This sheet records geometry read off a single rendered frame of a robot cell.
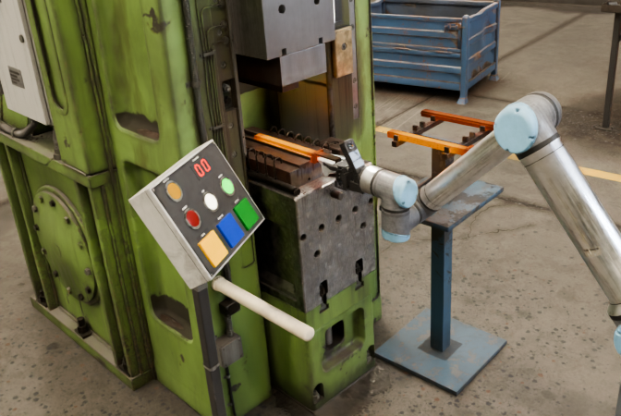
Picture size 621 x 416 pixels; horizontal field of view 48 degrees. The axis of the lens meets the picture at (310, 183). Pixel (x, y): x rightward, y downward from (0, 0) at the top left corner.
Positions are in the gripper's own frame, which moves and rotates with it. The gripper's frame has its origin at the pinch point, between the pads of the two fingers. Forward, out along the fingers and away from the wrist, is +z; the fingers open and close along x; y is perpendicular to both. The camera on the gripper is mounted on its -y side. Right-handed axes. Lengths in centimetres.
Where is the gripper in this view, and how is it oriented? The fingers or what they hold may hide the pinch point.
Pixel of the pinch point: (322, 156)
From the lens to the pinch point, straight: 234.2
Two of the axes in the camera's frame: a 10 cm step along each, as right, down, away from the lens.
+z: -7.1, -2.8, 6.5
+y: 0.5, 9.0, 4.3
